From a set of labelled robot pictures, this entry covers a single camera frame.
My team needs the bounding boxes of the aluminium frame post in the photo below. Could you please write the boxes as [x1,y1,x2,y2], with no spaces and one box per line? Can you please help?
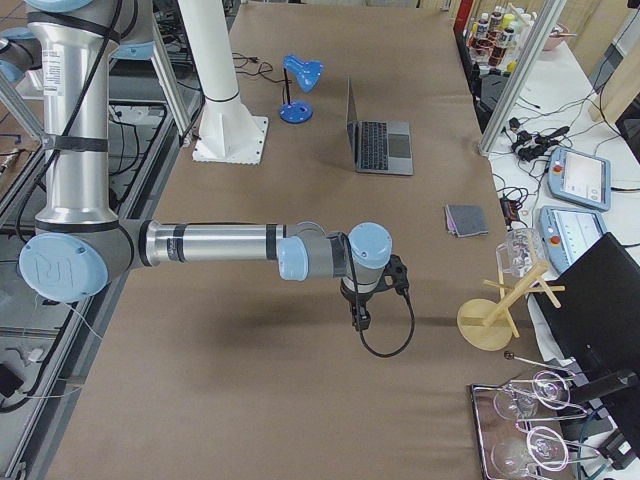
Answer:
[478,0,567,158]

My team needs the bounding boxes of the blue desk lamp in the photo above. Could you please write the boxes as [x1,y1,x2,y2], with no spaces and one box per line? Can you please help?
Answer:
[279,54,324,124]

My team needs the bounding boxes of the black monitor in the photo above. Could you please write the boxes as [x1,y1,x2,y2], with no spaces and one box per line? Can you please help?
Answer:
[534,233,639,429]

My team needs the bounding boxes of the clear glass mug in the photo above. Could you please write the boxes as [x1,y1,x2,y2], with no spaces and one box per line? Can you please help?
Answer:
[496,228,546,278]

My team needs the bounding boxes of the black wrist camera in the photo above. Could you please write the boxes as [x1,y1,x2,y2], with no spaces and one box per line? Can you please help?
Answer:
[379,254,410,297]

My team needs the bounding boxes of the far blue teach pendant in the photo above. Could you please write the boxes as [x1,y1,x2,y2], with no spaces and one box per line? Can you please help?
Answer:
[547,147,612,212]

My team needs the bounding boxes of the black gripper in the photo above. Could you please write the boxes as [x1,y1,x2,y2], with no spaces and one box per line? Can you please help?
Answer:
[340,280,371,331]

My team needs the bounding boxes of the folded grey cloth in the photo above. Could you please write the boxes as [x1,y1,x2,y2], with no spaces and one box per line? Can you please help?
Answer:
[444,204,489,238]

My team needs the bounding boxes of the grey laptop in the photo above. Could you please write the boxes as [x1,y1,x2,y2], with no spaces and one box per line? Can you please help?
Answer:
[346,77,414,176]

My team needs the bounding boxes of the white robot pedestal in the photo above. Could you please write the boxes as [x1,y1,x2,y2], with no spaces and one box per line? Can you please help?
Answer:
[178,0,268,165]

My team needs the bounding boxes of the black lamp power cable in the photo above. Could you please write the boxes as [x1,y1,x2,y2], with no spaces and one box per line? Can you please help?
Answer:
[231,51,287,104]

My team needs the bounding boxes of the copper wire bottle basket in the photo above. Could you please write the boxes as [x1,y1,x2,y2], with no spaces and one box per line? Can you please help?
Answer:
[466,7,519,71]

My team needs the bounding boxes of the blue teach pendant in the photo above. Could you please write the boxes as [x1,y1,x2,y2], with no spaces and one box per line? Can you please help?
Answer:
[547,147,612,212]
[539,206,608,274]

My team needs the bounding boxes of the wooden mug tree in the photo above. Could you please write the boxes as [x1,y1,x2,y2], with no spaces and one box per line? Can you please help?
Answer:
[457,260,566,351]

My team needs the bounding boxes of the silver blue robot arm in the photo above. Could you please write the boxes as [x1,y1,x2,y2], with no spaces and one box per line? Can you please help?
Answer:
[18,1,392,330]

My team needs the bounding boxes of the near blue teach pendant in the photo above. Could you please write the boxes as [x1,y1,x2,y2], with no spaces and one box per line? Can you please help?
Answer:
[539,206,608,274]

